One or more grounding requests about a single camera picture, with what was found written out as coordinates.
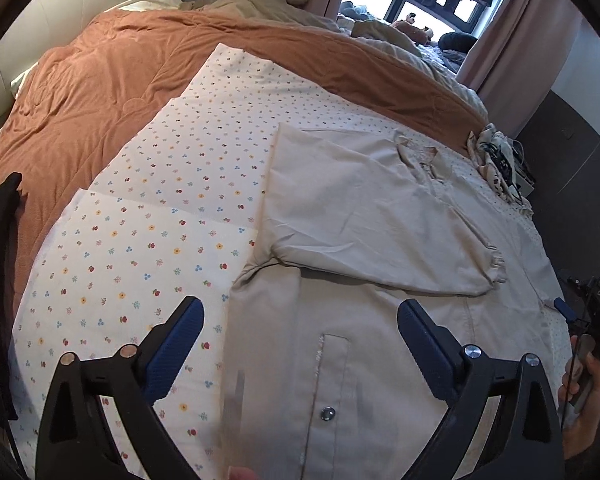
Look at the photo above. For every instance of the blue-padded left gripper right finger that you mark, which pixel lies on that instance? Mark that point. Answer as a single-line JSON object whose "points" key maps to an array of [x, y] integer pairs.
{"points": [[524, 440]]}

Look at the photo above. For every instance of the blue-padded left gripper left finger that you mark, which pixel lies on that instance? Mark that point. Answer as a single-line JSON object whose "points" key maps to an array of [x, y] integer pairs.
{"points": [[75, 440]]}

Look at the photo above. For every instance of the beige jacket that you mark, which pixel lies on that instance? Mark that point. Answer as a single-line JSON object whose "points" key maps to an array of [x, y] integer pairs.
{"points": [[317, 380]]}

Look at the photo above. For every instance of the person's right hand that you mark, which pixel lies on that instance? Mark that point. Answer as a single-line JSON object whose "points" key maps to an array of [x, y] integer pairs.
{"points": [[581, 434]]}

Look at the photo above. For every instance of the white bedside nightstand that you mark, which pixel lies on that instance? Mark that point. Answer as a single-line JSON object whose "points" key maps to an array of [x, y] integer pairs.
{"points": [[522, 183]]}

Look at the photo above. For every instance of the patterned crumpled cloth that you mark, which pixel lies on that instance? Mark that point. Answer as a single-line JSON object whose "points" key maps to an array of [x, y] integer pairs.
{"points": [[493, 157]]}

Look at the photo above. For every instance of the pink right curtain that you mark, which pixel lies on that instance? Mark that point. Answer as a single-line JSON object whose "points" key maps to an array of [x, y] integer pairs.
{"points": [[518, 57]]}

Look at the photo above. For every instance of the floral white bed sheet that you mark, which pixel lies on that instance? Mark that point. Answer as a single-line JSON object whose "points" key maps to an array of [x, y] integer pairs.
{"points": [[176, 213]]}

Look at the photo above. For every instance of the brown plush toy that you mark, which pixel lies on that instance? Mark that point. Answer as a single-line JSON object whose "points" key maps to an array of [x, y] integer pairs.
{"points": [[419, 35]]}

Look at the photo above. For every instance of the orange-brown duvet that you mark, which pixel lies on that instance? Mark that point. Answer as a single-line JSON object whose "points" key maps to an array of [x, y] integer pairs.
{"points": [[85, 100]]}

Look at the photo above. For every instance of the white pillow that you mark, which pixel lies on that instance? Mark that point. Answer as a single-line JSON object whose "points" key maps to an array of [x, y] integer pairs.
{"points": [[148, 5]]}

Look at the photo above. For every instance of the beige blanket pile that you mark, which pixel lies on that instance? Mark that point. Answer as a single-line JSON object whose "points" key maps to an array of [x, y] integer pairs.
{"points": [[376, 34]]}

